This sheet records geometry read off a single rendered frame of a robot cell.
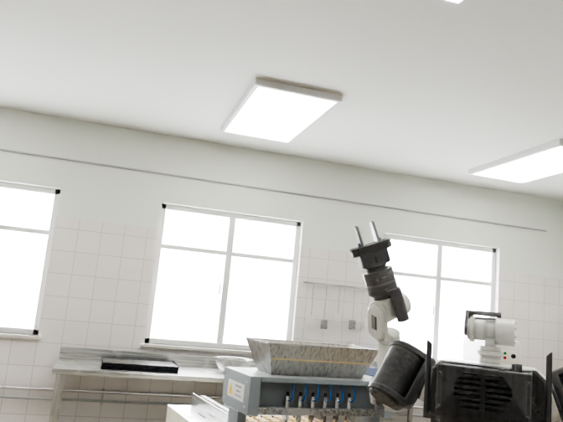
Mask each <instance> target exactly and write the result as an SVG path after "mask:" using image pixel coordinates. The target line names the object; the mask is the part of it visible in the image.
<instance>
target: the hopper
mask: <svg viewBox="0 0 563 422"><path fill-rule="evenodd" d="M245 339H246V341H247V342H248V345H249V348H250V350H251V354H252V357H253V358H254V361H255V364H256V367H257V370H259V371H262V372H264V373H269V374H271V375H290V376H309V377H328V378H362V377H363V376H364V374H365V372H366V371H367V369H368V368H369V366H370V364H371V363H372V362H373V361H374V359H375V357H376V356H377V354H378V350H377V349H372V348H367V347H358V346H354V345H348V344H337V343H325V342H303V341H291V340H279V339H267V338H254V337H246V338H245Z"/></svg>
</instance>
